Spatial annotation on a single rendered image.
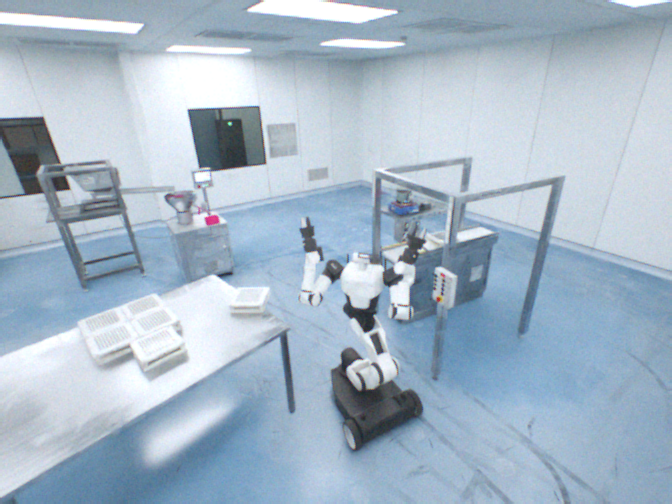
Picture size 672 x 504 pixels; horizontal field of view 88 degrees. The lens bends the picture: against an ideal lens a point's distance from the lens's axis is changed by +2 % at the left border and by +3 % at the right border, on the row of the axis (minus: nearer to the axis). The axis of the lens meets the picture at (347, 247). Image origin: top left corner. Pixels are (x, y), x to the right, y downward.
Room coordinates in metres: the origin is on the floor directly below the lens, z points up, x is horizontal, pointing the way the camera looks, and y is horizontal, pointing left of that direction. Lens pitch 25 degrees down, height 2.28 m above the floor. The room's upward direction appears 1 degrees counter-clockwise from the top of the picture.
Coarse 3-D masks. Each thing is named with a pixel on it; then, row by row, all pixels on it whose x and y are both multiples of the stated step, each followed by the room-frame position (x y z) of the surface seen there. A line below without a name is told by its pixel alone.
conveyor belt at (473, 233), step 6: (474, 228) 3.62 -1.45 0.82; (480, 228) 3.62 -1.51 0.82; (462, 234) 3.45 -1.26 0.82; (468, 234) 3.45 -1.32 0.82; (474, 234) 3.45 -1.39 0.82; (480, 234) 3.44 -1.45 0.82; (498, 234) 3.45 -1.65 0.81; (462, 240) 3.30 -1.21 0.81; (402, 246) 3.17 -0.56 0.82; (408, 246) 3.17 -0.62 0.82; (426, 246) 3.16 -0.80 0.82; (432, 246) 3.16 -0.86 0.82; (384, 252) 3.05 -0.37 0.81; (390, 252) 3.04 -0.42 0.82; (396, 252) 3.04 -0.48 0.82; (402, 252) 3.03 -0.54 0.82; (390, 258) 2.94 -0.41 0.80; (396, 258) 2.90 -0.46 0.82
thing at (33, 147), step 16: (0, 128) 5.24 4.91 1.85; (16, 128) 5.33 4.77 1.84; (32, 128) 5.43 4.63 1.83; (0, 144) 5.19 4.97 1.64; (16, 144) 5.29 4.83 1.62; (32, 144) 5.39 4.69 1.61; (48, 144) 5.49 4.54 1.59; (0, 160) 5.15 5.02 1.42; (16, 160) 5.25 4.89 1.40; (32, 160) 5.35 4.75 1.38; (48, 160) 5.45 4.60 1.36; (0, 176) 5.11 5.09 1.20; (16, 176) 5.21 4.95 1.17; (32, 176) 5.31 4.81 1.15; (64, 176) 5.52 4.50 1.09; (0, 192) 5.07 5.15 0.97; (16, 192) 5.16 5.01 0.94; (32, 192) 5.26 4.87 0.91
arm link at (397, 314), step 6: (402, 288) 1.68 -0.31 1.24; (408, 288) 1.69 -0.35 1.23; (402, 294) 1.66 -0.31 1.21; (408, 294) 1.67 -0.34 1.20; (402, 300) 1.65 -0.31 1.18; (408, 300) 1.66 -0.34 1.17; (396, 306) 1.65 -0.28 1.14; (402, 306) 1.63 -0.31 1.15; (408, 306) 1.65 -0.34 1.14; (396, 312) 1.63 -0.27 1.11; (402, 312) 1.62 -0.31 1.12; (408, 312) 1.63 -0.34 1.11; (396, 318) 1.63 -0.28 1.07; (402, 318) 1.63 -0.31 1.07; (408, 318) 1.63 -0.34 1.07
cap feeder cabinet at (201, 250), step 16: (176, 224) 4.11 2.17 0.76; (192, 224) 4.10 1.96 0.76; (224, 224) 4.13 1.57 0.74; (176, 240) 3.83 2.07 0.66; (192, 240) 3.89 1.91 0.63; (208, 240) 4.00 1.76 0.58; (224, 240) 4.12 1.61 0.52; (176, 256) 4.16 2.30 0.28; (192, 256) 3.87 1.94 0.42; (208, 256) 3.97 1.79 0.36; (224, 256) 4.09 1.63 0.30; (192, 272) 3.84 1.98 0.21; (208, 272) 3.95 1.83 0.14; (224, 272) 4.08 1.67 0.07
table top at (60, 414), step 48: (192, 288) 2.44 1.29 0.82; (192, 336) 1.83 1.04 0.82; (240, 336) 1.81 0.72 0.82; (0, 384) 1.46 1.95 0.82; (48, 384) 1.45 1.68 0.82; (96, 384) 1.43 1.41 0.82; (144, 384) 1.42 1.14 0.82; (192, 384) 1.42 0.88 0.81; (0, 432) 1.16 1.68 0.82; (48, 432) 1.15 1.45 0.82; (96, 432) 1.14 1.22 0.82; (0, 480) 0.93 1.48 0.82
